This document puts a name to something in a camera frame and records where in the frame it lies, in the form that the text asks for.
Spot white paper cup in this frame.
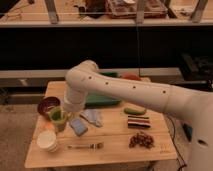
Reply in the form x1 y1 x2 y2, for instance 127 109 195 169
36 130 57 152

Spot blue sponge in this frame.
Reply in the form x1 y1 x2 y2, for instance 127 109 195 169
69 118 88 136

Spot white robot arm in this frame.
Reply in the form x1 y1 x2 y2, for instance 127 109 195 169
62 60 213 171

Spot wooden table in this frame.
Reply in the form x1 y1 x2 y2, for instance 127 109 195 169
24 77 178 169

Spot dark red bowl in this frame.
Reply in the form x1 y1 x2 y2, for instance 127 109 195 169
37 96 60 120

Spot striped red black block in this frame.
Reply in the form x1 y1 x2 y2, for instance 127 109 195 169
127 116 151 128

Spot green plastic cup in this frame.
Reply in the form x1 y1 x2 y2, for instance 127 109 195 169
49 106 67 132

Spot green cucumber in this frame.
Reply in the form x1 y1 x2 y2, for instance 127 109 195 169
123 107 147 116

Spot green plastic tray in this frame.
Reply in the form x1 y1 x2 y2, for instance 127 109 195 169
84 71 122 108

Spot grey folded cloth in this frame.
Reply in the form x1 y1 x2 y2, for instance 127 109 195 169
80 109 102 127

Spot orange bowl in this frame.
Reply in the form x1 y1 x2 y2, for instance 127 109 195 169
122 74 141 81

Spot silver fork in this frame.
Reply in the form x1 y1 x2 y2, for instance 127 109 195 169
67 143 104 149

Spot black floor cable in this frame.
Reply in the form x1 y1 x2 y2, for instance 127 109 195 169
166 115 189 171

